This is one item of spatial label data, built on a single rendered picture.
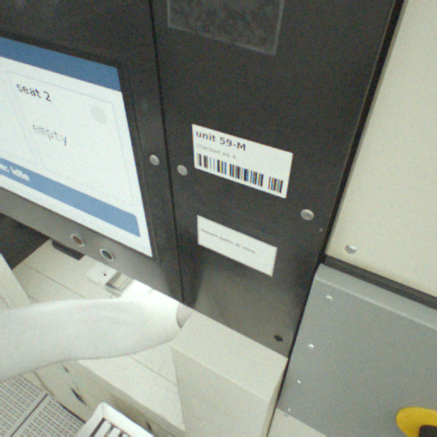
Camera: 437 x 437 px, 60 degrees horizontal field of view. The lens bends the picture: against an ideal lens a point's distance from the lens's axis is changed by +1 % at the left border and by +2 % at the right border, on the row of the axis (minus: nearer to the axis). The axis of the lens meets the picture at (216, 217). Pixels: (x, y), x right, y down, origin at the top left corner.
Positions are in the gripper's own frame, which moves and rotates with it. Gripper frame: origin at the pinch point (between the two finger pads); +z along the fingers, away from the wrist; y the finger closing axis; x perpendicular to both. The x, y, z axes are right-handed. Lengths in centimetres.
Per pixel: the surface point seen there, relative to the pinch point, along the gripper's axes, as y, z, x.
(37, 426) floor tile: -64, -41, -122
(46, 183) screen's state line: -4.4, -30.0, 30.3
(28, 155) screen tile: -5.6, -30.0, 33.7
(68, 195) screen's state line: -1.1, -30.0, 29.9
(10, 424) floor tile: -75, -47, -122
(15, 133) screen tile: -6.3, -30.0, 36.4
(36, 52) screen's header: 1, -30, 46
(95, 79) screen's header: 7, -30, 45
